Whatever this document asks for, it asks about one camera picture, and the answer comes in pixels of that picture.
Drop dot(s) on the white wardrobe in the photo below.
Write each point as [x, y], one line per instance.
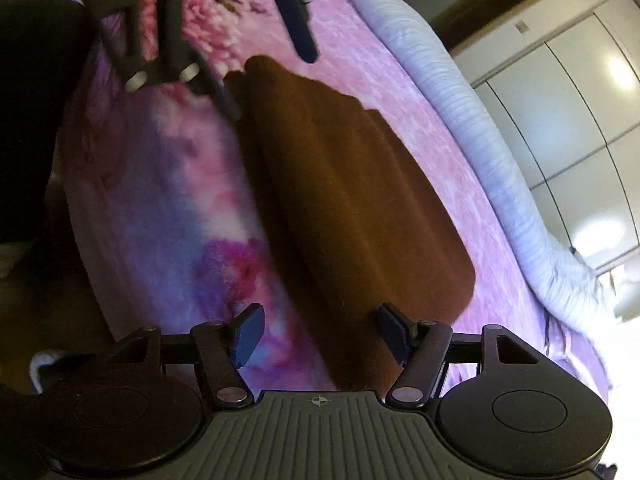
[575, 125]

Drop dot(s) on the pink floral blanket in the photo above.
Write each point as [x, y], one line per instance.
[175, 185]

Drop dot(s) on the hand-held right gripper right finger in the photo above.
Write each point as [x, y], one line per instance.
[393, 335]

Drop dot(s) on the brown button cardigan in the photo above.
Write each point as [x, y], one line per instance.
[350, 210]

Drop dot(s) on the light purple ribbed quilt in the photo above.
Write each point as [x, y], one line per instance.
[490, 150]

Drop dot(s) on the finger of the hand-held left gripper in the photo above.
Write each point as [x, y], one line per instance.
[172, 50]
[299, 27]

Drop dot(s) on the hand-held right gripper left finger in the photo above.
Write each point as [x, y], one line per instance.
[248, 332]

